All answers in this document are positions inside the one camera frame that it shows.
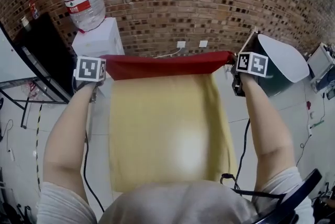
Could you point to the white water dispenser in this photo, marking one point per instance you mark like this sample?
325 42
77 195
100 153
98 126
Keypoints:
99 37

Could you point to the person's grey shirt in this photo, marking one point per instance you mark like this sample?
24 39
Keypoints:
178 204

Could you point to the white vanity cabinet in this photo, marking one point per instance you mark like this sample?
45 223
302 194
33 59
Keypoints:
318 60

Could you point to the black glass cabinet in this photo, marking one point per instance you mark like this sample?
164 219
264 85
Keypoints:
47 55

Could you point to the small red rag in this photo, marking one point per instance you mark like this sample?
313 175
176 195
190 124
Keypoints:
309 105

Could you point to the red cloth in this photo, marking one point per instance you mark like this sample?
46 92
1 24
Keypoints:
162 67

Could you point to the white pole floor stand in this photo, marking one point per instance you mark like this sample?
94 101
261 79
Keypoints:
248 41

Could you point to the white power strip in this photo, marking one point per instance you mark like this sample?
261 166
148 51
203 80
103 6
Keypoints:
310 130
11 155

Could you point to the white wall socket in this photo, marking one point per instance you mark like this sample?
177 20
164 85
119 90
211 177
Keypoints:
203 43
181 44

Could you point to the person's left forearm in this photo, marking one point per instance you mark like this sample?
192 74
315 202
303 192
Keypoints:
68 126

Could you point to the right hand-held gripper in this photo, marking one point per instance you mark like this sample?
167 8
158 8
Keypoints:
251 63

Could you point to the light wooden table black base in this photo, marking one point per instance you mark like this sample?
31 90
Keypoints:
157 126

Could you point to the person's right forearm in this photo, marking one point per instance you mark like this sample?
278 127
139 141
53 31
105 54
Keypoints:
264 126

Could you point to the pile of empty plastic bottles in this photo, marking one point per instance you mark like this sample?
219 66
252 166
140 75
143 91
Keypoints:
31 89

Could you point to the red canister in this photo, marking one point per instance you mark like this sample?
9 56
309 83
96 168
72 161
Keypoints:
34 9

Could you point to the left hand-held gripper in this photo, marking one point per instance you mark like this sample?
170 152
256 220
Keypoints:
89 68

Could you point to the whiteboard on black wheeled stand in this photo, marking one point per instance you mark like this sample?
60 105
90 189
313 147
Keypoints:
10 60

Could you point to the dark green white-rimmed bathtub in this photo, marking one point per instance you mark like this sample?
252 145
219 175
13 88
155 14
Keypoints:
282 60

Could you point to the paper cup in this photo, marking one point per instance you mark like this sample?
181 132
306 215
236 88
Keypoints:
25 23

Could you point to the green tool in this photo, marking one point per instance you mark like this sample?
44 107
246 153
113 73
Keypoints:
319 123

